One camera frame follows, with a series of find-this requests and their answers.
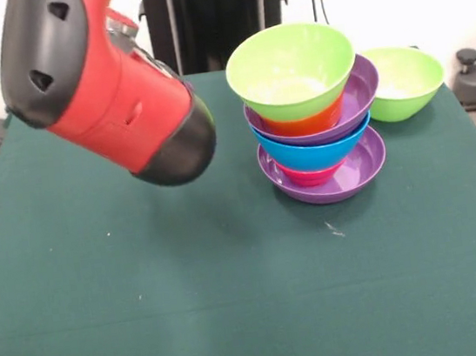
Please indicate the green plastic bowl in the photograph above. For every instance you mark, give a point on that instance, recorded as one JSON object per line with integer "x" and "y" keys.
{"x": 288, "y": 61}
{"x": 409, "y": 81}

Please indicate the deep blue plastic bowl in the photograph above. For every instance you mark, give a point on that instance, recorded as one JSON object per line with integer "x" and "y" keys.
{"x": 305, "y": 156}

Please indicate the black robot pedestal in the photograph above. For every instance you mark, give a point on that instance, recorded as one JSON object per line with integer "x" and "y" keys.
{"x": 221, "y": 13}

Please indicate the purple plastic bowl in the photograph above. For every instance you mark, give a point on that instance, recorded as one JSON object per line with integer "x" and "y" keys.
{"x": 358, "y": 92}
{"x": 360, "y": 170}

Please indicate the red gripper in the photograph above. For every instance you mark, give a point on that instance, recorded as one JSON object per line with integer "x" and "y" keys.
{"x": 115, "y": 15}

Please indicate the small pink plastic bowl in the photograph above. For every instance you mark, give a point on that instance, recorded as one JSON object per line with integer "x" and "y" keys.
{"x": 308, "y": 176}

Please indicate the dark green tablecloth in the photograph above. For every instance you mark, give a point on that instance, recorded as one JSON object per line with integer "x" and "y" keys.
{"x": 198, "y": 345}

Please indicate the orange ribbed plastic bowl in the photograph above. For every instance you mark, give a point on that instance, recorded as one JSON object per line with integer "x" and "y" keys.
{"x": 305, "y": 124}

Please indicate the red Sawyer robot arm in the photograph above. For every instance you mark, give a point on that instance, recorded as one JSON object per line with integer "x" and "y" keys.
{"x": 122, "y": 101}

